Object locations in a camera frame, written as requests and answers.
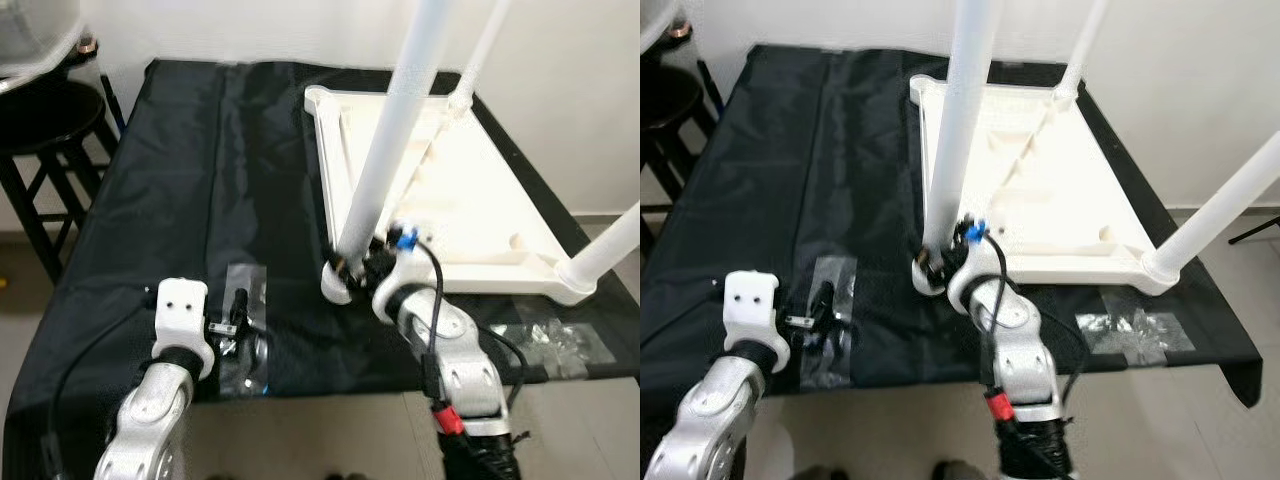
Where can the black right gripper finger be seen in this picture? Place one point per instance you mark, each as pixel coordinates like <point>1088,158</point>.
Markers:
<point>342,268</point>
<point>928,265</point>

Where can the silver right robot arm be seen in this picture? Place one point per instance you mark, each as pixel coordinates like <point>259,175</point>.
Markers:
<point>1020,360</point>
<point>455,370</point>

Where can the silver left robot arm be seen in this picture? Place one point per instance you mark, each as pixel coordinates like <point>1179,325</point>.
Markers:
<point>150,410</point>
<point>715,410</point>

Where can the white plastic table top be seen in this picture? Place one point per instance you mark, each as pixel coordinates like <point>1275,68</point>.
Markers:
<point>470,210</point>
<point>1060,200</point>

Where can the grey robot left leg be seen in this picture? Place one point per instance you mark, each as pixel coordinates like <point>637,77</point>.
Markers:
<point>820,473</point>

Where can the clear tape patch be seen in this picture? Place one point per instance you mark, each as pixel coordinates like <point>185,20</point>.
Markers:
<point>1135,335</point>
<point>555,345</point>

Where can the black round stool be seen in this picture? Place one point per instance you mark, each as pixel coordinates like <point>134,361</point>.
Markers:
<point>665,95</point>
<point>50,110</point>

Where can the black tripod stand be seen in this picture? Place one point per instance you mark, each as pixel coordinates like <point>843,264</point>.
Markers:
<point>1260,228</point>

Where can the clear plastic storage box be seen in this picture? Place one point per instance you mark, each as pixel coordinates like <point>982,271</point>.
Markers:
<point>35,30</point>
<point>655,20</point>

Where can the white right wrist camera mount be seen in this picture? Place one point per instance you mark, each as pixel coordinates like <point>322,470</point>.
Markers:
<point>965,285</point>
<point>390,290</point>

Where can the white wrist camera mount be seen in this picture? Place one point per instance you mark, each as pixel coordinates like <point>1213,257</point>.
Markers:
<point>390,290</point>
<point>180,305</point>
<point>750,298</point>
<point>965,285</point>

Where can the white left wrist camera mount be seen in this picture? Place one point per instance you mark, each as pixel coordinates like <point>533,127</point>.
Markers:
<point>180,305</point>
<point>750,298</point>

